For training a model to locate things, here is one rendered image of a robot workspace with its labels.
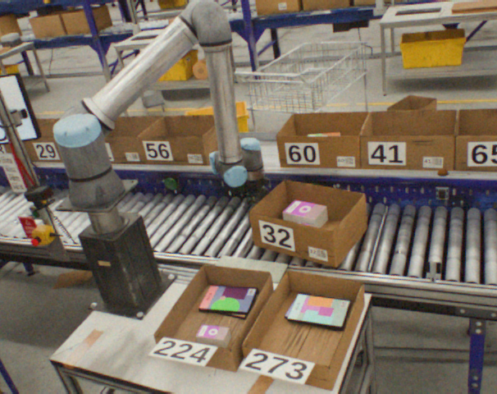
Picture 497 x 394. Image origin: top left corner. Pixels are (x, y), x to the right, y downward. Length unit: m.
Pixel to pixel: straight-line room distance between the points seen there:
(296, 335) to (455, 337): 1.24
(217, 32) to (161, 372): 1.13
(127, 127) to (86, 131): 1.46
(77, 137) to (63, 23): 6.95
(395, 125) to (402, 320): 1.02
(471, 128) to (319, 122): 0.71
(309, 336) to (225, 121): 0.80
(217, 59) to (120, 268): 0.81
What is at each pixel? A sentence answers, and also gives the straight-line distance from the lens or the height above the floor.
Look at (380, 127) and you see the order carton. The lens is 2.62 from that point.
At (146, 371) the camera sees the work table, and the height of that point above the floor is 0.75.
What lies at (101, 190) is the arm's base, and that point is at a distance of 1.81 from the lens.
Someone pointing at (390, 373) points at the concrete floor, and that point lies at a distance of 2.64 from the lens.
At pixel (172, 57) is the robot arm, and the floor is 1.58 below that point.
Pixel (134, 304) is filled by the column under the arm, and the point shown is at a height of 0.78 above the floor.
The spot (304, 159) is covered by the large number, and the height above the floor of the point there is 0.93.
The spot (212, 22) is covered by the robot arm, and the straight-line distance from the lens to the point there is 1.81.
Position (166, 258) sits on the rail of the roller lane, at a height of 0.74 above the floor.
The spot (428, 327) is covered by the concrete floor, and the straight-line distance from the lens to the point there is 2.86.
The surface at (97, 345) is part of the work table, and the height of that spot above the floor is 0.75.
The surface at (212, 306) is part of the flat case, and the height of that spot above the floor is 0.78.
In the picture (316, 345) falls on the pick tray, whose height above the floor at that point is 0.76.
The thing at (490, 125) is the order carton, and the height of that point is 0.97.
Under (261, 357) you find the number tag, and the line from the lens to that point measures 1.57.
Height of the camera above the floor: 1.99
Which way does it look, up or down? 29 degrees down
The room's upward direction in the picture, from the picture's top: 11 degrees counter-clockwise
